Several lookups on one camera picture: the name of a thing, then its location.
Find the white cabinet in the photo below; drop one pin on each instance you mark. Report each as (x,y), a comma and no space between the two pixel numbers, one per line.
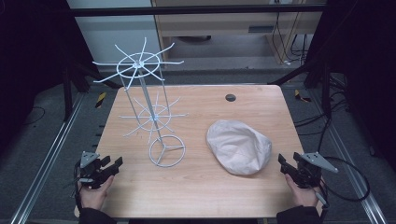
(118,34)

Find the black stand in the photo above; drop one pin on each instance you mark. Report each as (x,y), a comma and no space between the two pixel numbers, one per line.
(74,84)
(314,77)

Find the beige cap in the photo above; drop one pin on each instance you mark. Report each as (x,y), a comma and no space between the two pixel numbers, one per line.
(238,147)

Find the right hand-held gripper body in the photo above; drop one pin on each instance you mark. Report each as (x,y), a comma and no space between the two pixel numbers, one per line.
(311,169)

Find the black metal frame bar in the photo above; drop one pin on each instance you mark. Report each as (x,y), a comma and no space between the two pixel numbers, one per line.
(196,10)

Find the person's left hand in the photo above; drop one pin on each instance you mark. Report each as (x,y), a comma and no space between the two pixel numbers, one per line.
(95,196)

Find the wooden desk with drawer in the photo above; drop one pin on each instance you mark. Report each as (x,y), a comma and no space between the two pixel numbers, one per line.
(236,25)

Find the aluminium rail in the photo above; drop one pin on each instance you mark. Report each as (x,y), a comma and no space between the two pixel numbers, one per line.
(351,155)
(46,161)

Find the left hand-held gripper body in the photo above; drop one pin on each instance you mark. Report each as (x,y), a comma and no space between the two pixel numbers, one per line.
(90,170)

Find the person's right hand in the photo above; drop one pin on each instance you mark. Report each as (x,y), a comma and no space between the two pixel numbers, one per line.
(302,194)

